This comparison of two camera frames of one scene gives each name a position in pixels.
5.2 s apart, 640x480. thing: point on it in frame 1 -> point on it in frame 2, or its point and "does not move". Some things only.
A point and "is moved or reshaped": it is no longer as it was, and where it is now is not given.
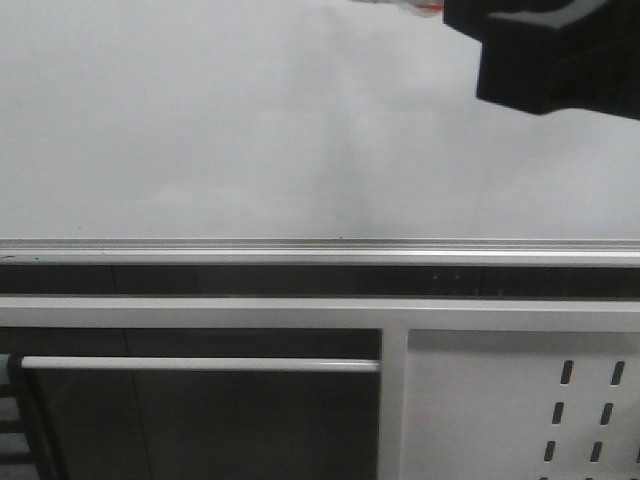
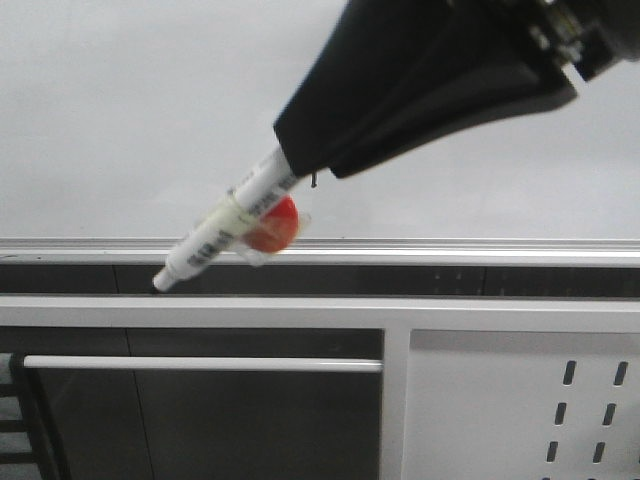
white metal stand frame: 394,316 does not move
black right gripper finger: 491,20 -> 534,88
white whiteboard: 289,133 does not move
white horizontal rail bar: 201,364 does not move
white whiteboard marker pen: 391,2 is moved or reshaped
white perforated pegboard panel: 521,405 does not move
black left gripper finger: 593,64 -> 389,65
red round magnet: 431,6 is moved or reshaped
